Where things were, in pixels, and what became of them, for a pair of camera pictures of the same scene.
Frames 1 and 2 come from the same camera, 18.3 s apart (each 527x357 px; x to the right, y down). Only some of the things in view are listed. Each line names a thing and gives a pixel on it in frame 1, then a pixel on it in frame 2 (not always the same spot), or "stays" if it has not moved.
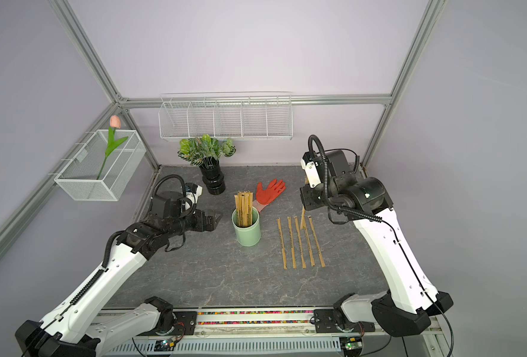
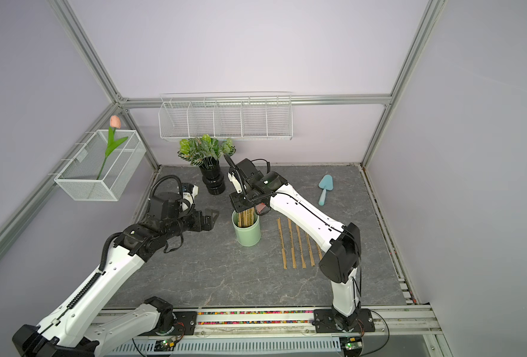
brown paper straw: x=300 y=243 stays
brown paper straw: x=289 y=219 stays
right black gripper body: x=317 y=197 to x=241 y=199
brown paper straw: x=282 y=244 stays
